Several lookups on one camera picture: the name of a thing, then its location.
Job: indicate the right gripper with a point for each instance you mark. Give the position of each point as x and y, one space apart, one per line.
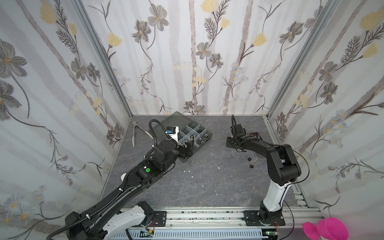
233 142

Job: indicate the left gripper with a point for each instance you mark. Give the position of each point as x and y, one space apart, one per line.
188 149

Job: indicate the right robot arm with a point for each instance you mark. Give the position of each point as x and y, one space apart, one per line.
282 167

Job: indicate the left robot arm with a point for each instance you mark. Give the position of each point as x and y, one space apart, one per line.
92 223

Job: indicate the green compartment organizer box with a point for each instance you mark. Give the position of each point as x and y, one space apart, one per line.
189 131

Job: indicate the pink plastic cup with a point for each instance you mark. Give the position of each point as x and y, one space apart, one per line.
330 229

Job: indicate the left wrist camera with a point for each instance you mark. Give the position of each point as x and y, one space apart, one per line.
173 132

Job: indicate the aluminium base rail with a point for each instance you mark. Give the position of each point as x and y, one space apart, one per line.
220 223

